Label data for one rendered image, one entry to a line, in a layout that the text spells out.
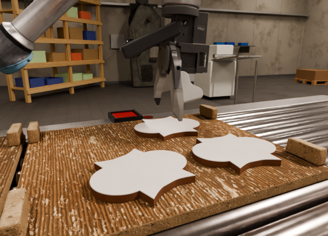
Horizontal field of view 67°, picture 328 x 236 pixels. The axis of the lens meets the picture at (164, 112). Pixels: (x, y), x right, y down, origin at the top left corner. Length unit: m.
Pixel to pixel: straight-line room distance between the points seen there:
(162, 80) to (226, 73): 5.14
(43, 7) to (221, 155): 0.73
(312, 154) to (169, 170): 0.22
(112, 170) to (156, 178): 0.06
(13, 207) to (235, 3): 10.02
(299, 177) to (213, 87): 5.19
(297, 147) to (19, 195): 0.38
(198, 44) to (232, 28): 9.53
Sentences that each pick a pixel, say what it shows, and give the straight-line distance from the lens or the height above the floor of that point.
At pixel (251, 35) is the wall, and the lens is 10.50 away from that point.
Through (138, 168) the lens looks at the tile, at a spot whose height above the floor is 0.95.
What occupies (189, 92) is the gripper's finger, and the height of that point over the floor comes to 1.03.
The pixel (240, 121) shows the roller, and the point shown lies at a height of 0.91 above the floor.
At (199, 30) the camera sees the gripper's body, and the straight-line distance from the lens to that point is 0.50.
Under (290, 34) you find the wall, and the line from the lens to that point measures 11.81.
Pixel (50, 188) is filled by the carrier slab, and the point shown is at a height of 0.94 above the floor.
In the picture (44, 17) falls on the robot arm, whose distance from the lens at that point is 0.93.
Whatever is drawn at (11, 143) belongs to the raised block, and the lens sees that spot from 0.50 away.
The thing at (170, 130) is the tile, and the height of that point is 0.95.
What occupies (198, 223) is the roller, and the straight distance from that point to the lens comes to 0.29.
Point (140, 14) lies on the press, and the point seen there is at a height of 2.02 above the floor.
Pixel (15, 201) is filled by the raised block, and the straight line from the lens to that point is 0.28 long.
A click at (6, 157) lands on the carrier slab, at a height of 0.94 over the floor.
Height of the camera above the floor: 1.10
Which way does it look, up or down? 14 degrees down
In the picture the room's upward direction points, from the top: straight up
